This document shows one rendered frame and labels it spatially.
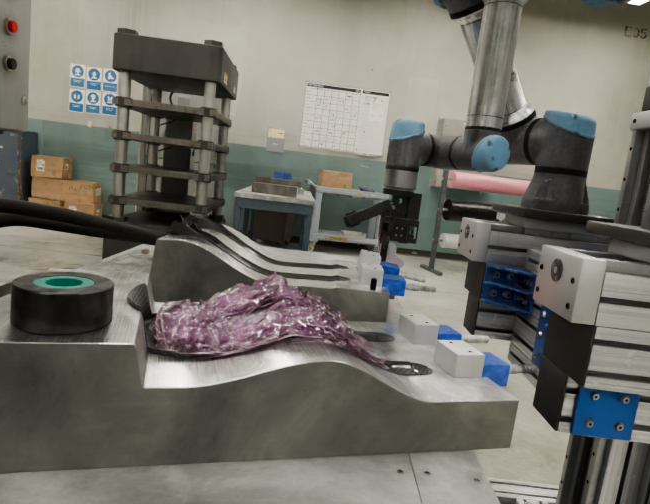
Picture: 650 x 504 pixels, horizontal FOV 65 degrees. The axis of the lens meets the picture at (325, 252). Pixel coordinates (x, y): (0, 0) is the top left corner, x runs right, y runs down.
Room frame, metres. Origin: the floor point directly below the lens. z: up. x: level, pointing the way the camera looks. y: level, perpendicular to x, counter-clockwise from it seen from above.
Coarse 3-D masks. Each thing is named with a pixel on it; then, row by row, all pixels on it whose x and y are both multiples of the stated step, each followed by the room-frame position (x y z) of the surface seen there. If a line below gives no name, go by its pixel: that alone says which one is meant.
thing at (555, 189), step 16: (544, 176) 1.21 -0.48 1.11; (560, 176) 1.19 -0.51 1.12; (576, 176) 1.19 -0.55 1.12; (528, 192) 1.24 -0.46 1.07; (544, 192) 1.21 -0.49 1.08; (560, 192) 1.18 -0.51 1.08; (576, 192) 1.18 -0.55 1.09; (544, 208) 1.19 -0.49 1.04; (560, 208) 1.17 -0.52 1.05; (576, 208) 1.17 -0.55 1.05
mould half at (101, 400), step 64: (0, 320) 0.42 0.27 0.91; (128, 320) 0.45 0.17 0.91; (0, 384) 0.37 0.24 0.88; (64, 384) 0.38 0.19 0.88; (128, 384) 0.40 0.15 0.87; (192, 384) 0.42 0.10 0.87; (256, 384) 0.43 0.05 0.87; (320, 384) 0.45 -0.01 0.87; (384, 384) 0.47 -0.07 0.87; (448, 384) 0.53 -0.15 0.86; (0, 448) 0.37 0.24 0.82; (64, 448) 0.39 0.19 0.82; (128, 448) 0.40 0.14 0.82; (192, 448) 0.42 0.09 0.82; (256, 448) 0.43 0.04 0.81; (320, 448) 0.45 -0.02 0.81; (384, 448) 0.47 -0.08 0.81; (448, 448) 0.49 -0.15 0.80
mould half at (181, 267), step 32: (128, 256) 0.97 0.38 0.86; (160, 256) 0.79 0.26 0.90; (192, 256) 0.79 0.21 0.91; (224, 256) 0.81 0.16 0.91; (256, 256) 0.94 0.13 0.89; (160, 288) 0.79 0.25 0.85; (192, 288) 0.79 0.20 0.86; (224, 288) 0.79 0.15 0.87; (320, 288) 0.79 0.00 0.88; (352, 288) 0.79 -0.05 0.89; (384, 288) 0.82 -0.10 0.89; (352, 320) 0.79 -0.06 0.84; (384, 320) 0.79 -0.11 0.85
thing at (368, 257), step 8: (360, 256) 0.97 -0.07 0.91; (368, 256) 0.94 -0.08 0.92; (376, 256) 0.95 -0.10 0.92; (360, 264) 0.94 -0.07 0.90; (376, 264) 0.94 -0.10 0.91; (384, 264) 0.96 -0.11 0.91; (392, 264) 0.97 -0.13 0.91; (384, 272) 0.95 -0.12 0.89; (392, 272) 0.95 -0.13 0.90; (400, 272) 0.96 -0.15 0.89; (416, 280) 0.96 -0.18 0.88; (424, 280) 0.96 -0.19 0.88
